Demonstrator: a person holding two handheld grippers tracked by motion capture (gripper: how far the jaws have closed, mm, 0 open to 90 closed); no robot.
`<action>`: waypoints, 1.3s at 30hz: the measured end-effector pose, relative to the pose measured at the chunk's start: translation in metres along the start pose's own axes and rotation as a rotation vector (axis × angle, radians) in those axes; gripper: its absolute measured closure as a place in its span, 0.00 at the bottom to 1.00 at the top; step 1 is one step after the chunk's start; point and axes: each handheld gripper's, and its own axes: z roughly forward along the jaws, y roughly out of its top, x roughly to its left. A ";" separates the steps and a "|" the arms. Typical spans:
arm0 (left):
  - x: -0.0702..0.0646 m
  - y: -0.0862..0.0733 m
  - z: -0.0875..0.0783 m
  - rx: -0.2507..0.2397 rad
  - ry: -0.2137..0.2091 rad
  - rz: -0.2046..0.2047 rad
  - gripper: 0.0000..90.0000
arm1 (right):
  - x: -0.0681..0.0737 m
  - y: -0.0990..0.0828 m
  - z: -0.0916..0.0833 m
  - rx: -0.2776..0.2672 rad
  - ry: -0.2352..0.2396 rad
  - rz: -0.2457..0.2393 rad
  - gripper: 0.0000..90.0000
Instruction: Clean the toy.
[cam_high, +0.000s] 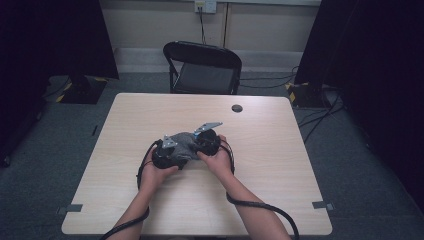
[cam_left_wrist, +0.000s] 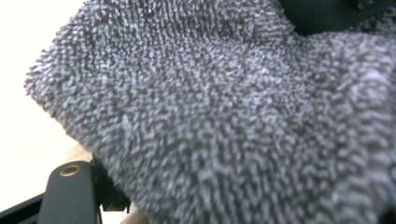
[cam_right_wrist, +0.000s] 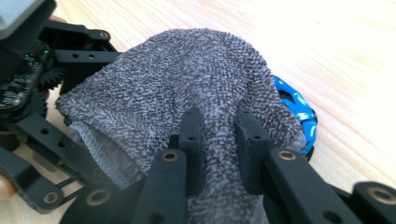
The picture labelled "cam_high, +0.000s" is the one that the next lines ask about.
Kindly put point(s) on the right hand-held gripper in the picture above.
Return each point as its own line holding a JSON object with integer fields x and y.
{"x": 209, "y": 143}

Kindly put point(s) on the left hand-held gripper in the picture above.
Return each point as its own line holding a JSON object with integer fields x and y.
{"x": 165, "y": 156}

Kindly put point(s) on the grey towel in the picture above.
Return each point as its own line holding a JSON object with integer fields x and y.
{"x": 185, "y": 146}

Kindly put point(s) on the person's right hand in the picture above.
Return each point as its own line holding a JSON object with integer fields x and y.
{"x": 218, "y": 163}

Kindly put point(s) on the person's left hand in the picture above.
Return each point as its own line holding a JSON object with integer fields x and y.
{"x": 155, "y": 176}

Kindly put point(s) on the black folding chair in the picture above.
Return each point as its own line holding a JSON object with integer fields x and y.
{"x": 203, "y": 78}

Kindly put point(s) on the black yellow-striped stand base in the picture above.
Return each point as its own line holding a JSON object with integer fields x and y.
{"x": 83, "y": 91}
{"x": 306, "y": 96}

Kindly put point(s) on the grey tape strip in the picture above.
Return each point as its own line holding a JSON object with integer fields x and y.
{"x": 322, "y": 205}
{"x": 70, "y": 208}

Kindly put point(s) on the black curtain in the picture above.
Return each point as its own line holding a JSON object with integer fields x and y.
{"x": 50, "y": 40}
{"x": 376, "y": 66}

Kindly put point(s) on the white wall socket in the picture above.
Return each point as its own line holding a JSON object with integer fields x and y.
{"x": 206, "y": 6}

